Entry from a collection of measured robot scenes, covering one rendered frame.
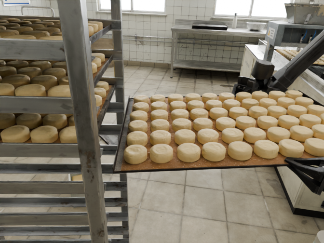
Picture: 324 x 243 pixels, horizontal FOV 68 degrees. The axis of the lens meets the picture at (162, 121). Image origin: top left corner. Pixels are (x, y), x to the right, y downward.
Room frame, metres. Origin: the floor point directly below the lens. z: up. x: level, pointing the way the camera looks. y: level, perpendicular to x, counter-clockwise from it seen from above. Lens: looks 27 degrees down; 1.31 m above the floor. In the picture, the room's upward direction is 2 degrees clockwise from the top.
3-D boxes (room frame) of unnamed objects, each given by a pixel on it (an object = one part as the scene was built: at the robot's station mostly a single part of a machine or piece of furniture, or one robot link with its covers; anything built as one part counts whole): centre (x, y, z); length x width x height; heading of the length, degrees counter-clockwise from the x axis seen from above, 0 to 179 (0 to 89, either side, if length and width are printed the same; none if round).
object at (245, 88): (0.82, -0.27, 1.00); 0.09 x 0.07 x 0.07; 138
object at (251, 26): (4.55, -1.57, 0.94); 0.33 x 0.33 x 0.12
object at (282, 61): (2.52, -1.07, 0.88); 1.28 x 0.01 x 0.07; 172
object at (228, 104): (0.69, -0.21, 1.02); 0.05 x 0.05 x 0.02
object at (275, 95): (0.77, -0.38, 1.03); 0.05 x 0.05 x 0.02
